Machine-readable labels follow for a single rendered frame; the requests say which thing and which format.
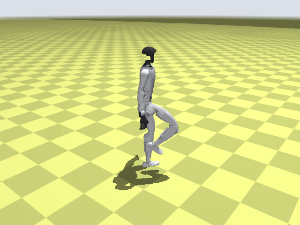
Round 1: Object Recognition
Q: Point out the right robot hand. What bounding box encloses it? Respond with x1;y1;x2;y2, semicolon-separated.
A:
139;112;149;130

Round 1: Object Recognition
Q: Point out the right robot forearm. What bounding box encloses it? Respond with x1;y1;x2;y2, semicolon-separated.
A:
137;90;145;116

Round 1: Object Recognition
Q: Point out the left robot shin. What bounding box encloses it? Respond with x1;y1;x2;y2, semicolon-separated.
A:
144;136;154;164

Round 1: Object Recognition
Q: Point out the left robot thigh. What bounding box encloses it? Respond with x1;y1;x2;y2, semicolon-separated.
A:
143;113;155;142

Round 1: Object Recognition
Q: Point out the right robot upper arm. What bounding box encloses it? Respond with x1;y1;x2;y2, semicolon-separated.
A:
137;69;150;97

